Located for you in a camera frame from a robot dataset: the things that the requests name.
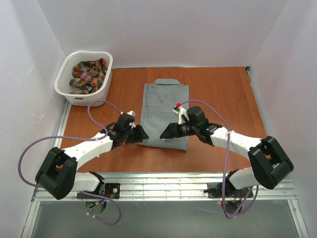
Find grey long sleeve shirt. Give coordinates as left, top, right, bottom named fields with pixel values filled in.
left=138, top=79, right=189, bottom=151

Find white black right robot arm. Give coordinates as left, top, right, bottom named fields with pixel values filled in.
left=160, top=106, right=294, bottom=192

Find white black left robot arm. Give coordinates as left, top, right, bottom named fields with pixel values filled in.
left=35, top=113, right=149, bottom=200

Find plaid long sleeve shirt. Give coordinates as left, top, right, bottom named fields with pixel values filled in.
left=69, top=58, right=108, bottom=95

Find white plastic laundry basket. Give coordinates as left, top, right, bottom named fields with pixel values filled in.
left=54, top=51, right=113, bottom=107

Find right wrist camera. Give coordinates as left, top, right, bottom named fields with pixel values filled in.
left=173, top=103, right=189, bottom=124

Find aluminium rail frame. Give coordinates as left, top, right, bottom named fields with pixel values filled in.
left=22, top=173, right=309, bottom=238

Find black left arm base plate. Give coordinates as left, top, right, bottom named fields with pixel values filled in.
left=76, top=183, right=121, bottom=199

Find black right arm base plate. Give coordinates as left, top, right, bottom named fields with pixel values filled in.
left=204, top=182, right=249, bottom=198

